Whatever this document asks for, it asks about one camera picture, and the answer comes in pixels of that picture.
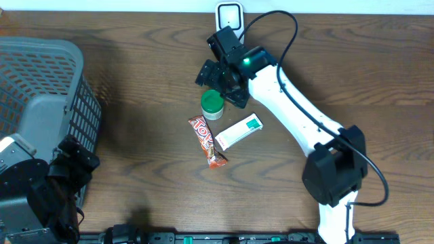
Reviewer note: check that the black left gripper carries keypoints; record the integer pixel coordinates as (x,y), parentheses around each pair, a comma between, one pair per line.
(75,157)

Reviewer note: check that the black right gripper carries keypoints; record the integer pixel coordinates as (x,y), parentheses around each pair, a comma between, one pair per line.
(215,70)

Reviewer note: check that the green lid jar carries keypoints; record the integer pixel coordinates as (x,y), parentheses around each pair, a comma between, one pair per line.
(212,105)

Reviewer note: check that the white green toothpaste box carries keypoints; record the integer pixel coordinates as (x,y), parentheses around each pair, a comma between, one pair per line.
(239,131)

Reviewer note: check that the orange chocolate bar wrapper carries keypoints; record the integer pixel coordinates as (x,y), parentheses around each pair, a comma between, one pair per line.
(214,158)

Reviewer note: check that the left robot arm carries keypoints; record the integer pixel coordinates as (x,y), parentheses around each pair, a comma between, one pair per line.
(38,198)

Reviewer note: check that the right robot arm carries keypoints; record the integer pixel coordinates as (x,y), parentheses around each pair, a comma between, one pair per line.
(335,164)

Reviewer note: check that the white barcode scanner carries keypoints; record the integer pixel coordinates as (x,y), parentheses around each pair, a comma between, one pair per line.
(230,13)

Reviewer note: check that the grey plastic shopping basket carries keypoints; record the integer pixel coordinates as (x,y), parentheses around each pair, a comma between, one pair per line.
(45,98)

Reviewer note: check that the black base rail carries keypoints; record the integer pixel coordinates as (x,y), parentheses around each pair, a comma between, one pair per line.
(124,233)

